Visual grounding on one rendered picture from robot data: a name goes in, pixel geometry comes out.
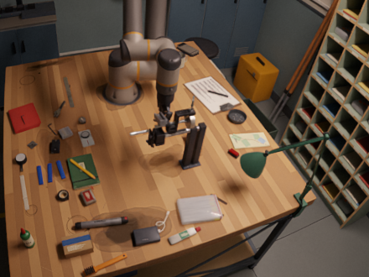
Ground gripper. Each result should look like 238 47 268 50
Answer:
156 85 176 118

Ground grey square block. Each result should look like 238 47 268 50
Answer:
57 125 75 140

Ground white and green tube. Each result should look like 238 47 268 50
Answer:
167 226 202 246

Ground grey marker with red cap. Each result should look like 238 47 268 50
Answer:
74 216 129 231

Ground grey and red small box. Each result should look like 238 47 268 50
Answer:
79 188 97 206

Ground clear plastic zip pouch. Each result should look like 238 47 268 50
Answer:
175 194 225 226

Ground white charging cable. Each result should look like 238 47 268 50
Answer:
154 210 171 233

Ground orange handled wire brush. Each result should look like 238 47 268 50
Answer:
81 253 128 277

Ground dark grey power bank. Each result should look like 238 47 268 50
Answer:
132 225 162 248

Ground grey dovetail cradle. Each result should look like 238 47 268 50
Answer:
153 112 174 127

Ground blue metal lockers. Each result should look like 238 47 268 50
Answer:
167 0 268 70

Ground black round stool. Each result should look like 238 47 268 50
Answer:
184 36 221 60

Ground white plastic strip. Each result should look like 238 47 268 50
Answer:
19 175 31 212

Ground green desk lamp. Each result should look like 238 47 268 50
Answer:
239 132 331 217

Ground red flat box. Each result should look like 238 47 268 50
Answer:
7 102 42 135

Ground white bottle with green cap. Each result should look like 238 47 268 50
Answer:
19 227 36 249

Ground dark grey upright stand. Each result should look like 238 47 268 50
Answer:
179 122 207 170

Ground dark round parts dish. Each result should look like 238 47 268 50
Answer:
226 109 247 125

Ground grey metal ruler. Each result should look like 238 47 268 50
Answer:
63 76 75 109

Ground wooden handled broom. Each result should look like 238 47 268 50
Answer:
268 0 338 122
273 0 341 124

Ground dark grey GPS unit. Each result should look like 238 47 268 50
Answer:
175 41 200 57

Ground yellow bin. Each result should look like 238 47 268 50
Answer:
232 52 280 103

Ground silver handlebar tube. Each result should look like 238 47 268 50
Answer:
129 127 193 138

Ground blue cabinet with worktop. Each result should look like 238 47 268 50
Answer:
0 0 60 100

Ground green notebook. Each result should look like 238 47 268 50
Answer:
66 153 101 191

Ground yellow pencil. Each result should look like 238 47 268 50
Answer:
69 158 96 180

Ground blue and brown cardboard box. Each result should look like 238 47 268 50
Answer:
60 233 95 259

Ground green pigeonhole shelf unit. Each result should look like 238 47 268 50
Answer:
278 0 369 229

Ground black tilting mount head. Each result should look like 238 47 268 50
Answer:
165 107 197 134

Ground black bar clamp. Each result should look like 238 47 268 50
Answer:
145 128 166 149

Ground folded paper map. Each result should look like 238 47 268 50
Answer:
229 132 272 149

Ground white paper clipboard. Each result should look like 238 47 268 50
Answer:
183 76 242 116

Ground grey device with round dial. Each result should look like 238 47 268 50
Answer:
77 129 96 149

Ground round black and white gauge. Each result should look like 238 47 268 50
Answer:
14 152 28 173

